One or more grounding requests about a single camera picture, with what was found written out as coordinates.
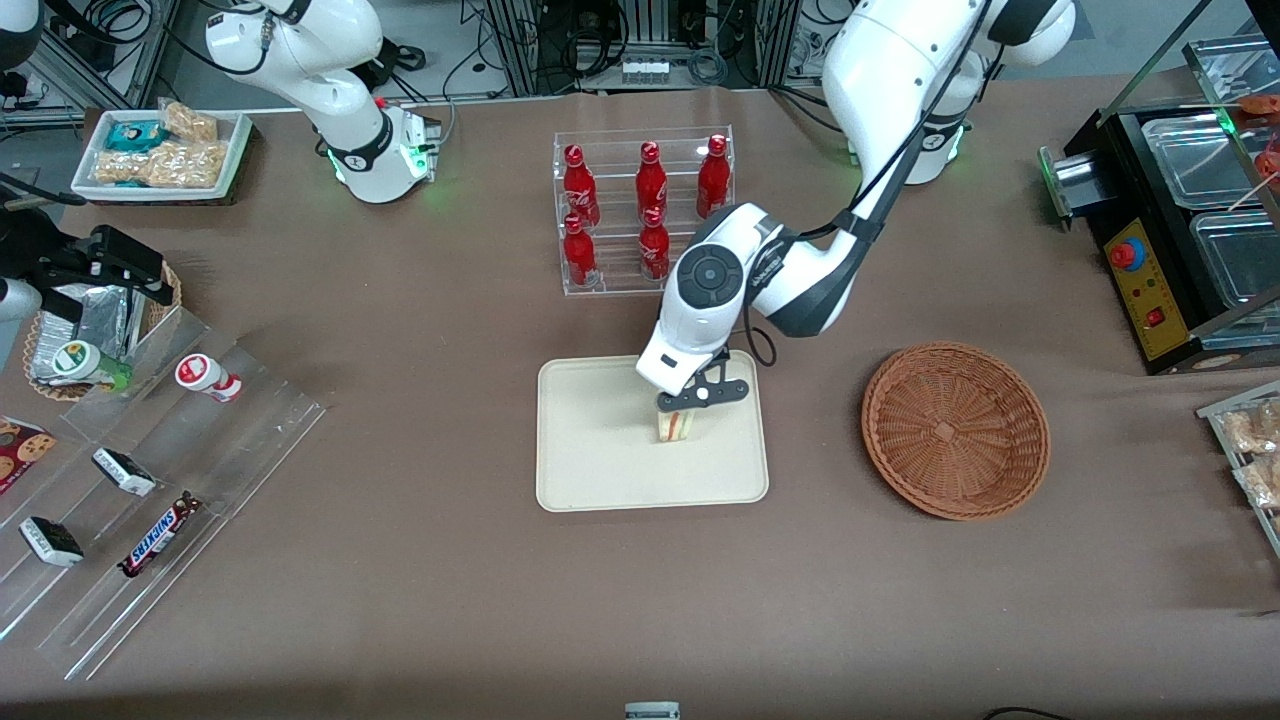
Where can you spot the aluminium frame rack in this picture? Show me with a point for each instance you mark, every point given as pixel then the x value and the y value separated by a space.
pixel 520 45

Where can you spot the small grey box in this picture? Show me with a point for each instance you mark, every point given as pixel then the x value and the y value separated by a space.
pixel 652 712

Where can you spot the clear bag of snacks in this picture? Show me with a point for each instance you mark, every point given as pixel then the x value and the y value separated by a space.
pixel 1255 428
pixel 1262 482

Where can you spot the clear acrylic stepped display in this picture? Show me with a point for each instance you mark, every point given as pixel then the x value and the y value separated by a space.
pixel 200 450

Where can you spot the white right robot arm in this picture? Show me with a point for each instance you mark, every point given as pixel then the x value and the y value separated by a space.
pixel 330 60

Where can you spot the teal snack packet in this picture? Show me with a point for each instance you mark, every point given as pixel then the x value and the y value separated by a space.
pixel 135 134

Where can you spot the beige plastic tray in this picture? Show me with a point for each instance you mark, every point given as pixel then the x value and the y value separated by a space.
pixel 620 450

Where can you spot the black food warmer machine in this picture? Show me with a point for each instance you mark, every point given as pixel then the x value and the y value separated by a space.
pixel 1120 170

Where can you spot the red emergency stop button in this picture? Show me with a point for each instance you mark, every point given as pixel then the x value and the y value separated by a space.
pixel 1124 255

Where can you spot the large peanut snack bag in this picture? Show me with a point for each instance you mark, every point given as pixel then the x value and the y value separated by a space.
pixel 170 165

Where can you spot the red white drink bottle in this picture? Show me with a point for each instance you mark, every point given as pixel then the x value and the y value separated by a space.
pixel 203 375

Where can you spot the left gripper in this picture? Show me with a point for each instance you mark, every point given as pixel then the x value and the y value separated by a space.
pixel 723 353

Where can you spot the small dark wicker basket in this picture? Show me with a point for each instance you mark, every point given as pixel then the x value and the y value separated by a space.
pixel 35 345

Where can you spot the red rocker switch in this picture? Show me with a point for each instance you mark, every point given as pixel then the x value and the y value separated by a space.
pixel 1155 319

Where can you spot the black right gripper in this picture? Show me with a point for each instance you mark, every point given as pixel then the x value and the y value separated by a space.
pixel 62 262

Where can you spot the small peanut snack bag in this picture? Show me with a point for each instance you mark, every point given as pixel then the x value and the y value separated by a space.
pixel 190 122

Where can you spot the clear acrylic bottle rack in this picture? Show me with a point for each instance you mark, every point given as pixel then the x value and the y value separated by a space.
pixel 620 150

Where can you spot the silver foil bag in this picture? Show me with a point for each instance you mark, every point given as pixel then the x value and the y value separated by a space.
pixel 100 315

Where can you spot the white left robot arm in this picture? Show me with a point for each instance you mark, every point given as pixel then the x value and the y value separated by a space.
pixel 900 60

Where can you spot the triangle sandwich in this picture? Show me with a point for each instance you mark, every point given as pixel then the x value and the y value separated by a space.
pixel 676 428

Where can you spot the Snickers chocolate bar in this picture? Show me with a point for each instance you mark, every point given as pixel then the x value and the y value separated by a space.
pixel 158 537

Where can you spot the red cola bottle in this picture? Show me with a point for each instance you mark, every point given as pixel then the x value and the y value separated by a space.
pixel 713 180
pixel 579 255
pixel 580 192
pixel 654 248
pixel 651 185

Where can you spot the white power strip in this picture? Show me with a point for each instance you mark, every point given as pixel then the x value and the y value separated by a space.
pixel 645 72

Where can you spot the round brown wicker basket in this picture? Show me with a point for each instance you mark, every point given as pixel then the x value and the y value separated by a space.
pixel 955 430

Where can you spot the metal warmer pan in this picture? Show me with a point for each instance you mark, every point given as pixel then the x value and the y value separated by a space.
pixel 1195 160
pixel 1240 265

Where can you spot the green white drink bottle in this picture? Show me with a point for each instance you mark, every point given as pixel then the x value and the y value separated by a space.
pixel 85 362

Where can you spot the black white snack bar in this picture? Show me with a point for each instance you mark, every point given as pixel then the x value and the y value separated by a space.
pixel 52 542
pixel 124 472

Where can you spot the white snack tray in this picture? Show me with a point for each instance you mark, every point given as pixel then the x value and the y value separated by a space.
pixel 88 150

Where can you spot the chocolate chip cookie pack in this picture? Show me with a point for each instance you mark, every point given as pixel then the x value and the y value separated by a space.
pixel 22 450

